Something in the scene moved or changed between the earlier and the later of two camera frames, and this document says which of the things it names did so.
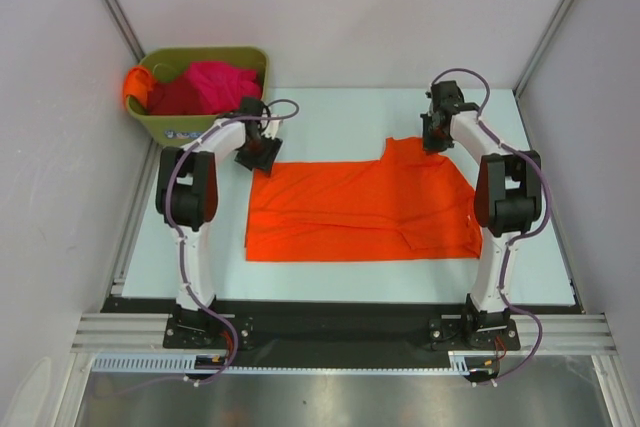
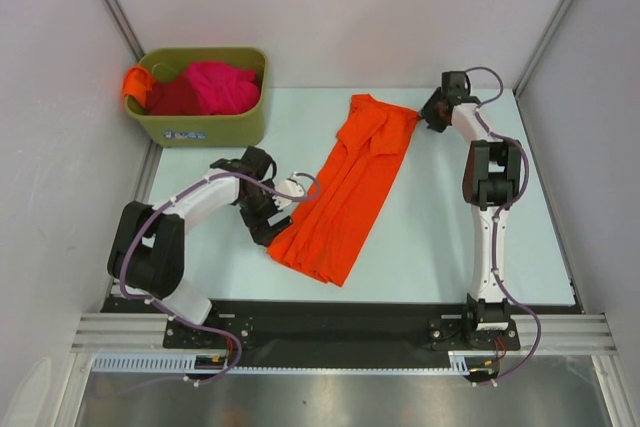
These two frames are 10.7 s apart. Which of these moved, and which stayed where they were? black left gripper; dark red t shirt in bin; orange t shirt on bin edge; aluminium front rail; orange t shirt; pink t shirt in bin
Moved: orange t shirt; black left gripper
Stayed: aluminium front rail; pink t shirt in bin; dark red t shirt in bin; orange t shirt on bin edge
